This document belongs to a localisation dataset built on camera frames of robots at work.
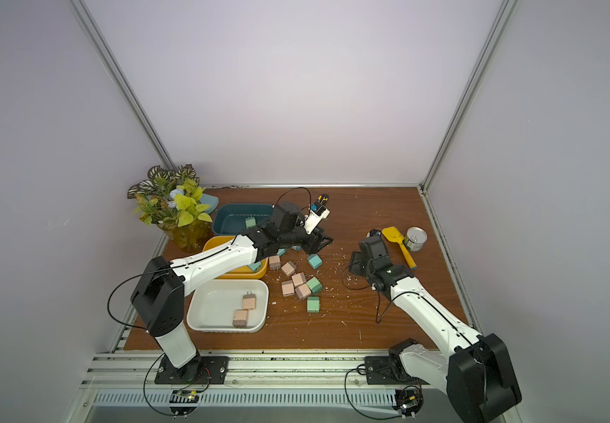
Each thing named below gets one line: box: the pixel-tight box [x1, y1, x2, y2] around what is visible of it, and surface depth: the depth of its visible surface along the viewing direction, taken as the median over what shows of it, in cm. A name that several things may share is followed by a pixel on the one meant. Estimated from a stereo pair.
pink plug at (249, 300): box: [242, 290, 257, 311], surface depth 87 cm
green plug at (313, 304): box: [306, 296, 320, 313], surface depth 85 cm
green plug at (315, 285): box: [305, 276, 323, 295], surface depth 89 cm
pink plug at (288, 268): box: [281, 260, 298, 277], surface depth 94 cm
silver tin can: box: [403, 226, 428, 253], surface depth 99 cm
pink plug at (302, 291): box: [294, 282, 312, 301], surface depth 89 cm
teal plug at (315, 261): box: [307, 253, 323, 270], surface depth 96 cm
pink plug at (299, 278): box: [290, 272, 307, 287], surface depth 91 cm
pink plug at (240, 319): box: [232, 309, 248, 329], surface depth 83 cm
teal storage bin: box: [211, 203, 275, 236], surface depth 110 cm
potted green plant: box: [126, 163, 213, 253], surface depth 91 cm
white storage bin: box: [186, 279, 270, 334], surface depth 85 cm
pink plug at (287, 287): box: [281, 280, 295, 297], surface depth 89 cm
